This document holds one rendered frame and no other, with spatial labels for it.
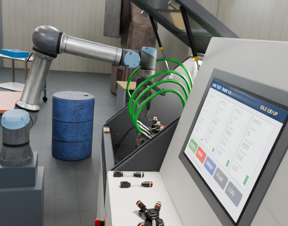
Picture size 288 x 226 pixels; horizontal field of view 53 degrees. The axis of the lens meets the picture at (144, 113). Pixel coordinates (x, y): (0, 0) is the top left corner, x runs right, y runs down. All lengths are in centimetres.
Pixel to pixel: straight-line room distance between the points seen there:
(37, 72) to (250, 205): 112
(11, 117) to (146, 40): 541
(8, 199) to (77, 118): 202
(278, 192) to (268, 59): 33
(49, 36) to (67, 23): 938
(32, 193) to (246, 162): 102
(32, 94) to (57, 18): 925
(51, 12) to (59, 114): 755
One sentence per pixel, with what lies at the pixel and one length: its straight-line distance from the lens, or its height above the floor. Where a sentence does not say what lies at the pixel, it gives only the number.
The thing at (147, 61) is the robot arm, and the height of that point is 141.
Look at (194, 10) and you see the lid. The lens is 112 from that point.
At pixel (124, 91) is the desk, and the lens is 480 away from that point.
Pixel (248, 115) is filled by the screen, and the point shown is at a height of 136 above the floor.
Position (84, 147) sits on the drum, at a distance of 353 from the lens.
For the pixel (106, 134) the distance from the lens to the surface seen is 169.
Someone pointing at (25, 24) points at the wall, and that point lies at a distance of 1074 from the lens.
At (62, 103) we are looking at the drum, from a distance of 335.
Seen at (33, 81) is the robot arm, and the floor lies 126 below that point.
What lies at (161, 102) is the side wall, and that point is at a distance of 184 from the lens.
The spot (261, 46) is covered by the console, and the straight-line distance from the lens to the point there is 83.
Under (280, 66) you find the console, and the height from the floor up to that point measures 149.
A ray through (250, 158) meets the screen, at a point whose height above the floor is 128.
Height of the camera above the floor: 153
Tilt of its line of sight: 15 degrees down
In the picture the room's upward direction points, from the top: 6 degrees clockwise
